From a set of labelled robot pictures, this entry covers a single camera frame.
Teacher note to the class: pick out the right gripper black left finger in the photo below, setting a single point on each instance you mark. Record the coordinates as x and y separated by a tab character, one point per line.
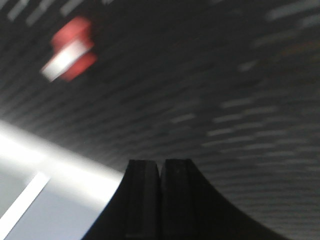
133	213

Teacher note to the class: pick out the black perforated pegboard panel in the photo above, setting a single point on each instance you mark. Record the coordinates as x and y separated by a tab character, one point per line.
233	85

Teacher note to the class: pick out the white standing desk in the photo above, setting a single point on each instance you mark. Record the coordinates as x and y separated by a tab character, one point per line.
48	192

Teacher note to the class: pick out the red switch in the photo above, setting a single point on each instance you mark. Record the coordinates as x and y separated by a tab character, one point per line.
72	46

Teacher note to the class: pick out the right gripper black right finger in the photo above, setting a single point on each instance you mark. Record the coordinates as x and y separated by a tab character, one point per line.
192	209

